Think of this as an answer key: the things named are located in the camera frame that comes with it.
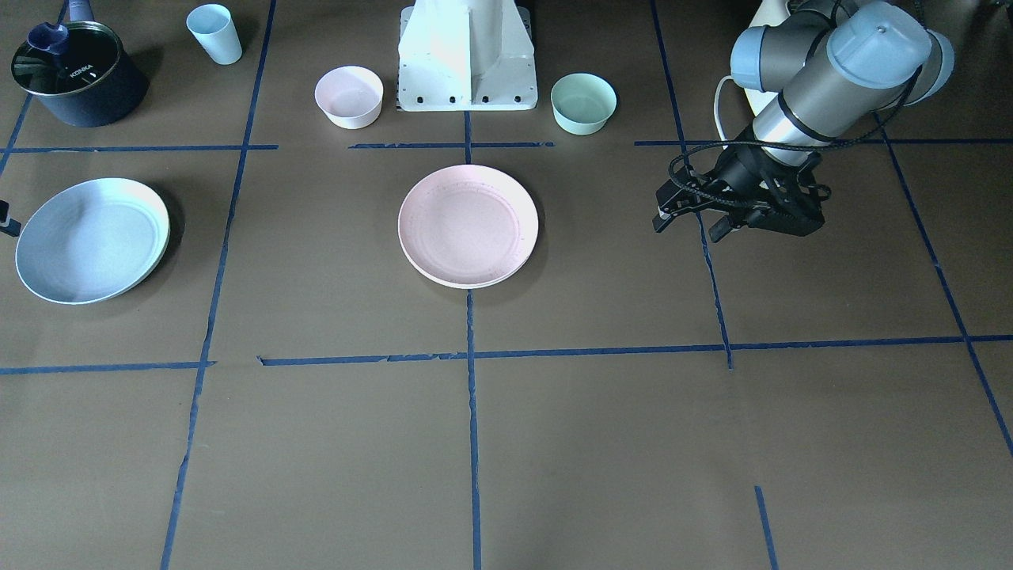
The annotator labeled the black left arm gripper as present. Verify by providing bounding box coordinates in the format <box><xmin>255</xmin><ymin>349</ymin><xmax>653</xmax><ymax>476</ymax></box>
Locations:
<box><xmin>652</xmin><ymin>142</ymin><xmax>831</xmax><ymax>243</ymax></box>

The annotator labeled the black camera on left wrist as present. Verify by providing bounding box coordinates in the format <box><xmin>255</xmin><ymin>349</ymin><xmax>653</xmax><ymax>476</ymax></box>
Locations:
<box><xmin>758</xmin><ymin>190</ymin><xmax>825</xmax><ymax>237</ymax></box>

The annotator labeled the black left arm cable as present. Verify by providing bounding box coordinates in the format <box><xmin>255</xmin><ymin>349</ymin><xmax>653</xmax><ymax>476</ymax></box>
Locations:
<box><xmin>668</xmin><ymin>47</ymin><xmax>927</xmax><ymax>208</ymax></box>

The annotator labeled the green plastic bowl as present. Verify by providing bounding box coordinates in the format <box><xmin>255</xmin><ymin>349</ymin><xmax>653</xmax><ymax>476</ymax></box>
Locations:
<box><xmin>550</xmin><ymin>73</ymin><xmax>618</xmax><ymax>136</ymax></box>

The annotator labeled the light blue plate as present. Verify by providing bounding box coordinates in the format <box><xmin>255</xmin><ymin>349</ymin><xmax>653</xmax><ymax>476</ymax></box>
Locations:
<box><xmin>15</xmin><ymin>177</ymin><xmax>170</xmax><ymax>306</ymax></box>

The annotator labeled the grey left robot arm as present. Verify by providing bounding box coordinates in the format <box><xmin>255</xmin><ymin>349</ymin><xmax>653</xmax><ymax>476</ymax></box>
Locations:
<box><xmin>654</xmin><ymin>1</ymin><xmax>956</xmax><ymax>242</ymax></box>

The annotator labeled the pink plate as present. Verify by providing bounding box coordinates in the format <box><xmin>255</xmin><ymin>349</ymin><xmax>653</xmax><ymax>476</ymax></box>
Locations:
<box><xmin>397</xmin><ymin>165</ymin><xmax>540</xmax><ymax>289</ymax></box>

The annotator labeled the cream white toaster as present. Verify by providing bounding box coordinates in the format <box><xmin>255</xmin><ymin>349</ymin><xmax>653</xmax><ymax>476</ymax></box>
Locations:
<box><xmin>744</xmin><ymin>0</ymin><xmax>790</xmax><ymax>116</ymax></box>

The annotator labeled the white power cord with plug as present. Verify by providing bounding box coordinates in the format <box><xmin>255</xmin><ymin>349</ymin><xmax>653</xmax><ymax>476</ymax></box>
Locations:
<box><xmin>714</xmin><ymin>74</ymin><xmax>737</xmax><ymax>147</ymax></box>

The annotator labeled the light blue plastic cup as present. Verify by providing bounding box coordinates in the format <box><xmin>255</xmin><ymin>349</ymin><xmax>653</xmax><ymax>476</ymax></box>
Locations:
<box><xmin>187</xmin><ymin>3</ymin><xmax>243</xmax><ymax>65</ymax></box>

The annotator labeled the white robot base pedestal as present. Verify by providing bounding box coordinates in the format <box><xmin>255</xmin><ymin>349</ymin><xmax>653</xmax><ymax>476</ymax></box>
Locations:
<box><xmin>396</xmin><ymin>1</ymin><xmax>538</xmax><ymax>112</ymax></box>

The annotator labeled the pink plastic bowl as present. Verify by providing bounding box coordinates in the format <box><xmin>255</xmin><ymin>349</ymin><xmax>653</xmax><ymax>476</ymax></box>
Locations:
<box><xmin>314</xmin><ymin>66</ymin><xmax>385</xmax><ymax>130</ymax></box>

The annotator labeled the dark blue cooking pot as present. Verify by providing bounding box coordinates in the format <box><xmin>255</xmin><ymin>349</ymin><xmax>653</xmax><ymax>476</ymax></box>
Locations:
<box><xmin>10</xmin><ymin>1</ymin><xmax>150</xmax><ymax>127</ymax></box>

